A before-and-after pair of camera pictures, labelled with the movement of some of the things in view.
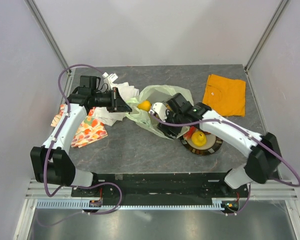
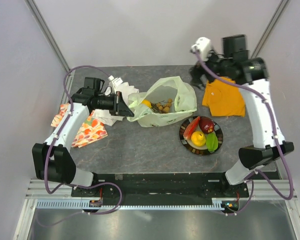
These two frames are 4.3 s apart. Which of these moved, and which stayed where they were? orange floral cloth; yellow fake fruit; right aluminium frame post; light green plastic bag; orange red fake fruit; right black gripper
Moved: right black gripper; light green plastic bag
Stayed: right aluminium frame post; yellow fake fruit; orange floral cloth; orange red fake fruit
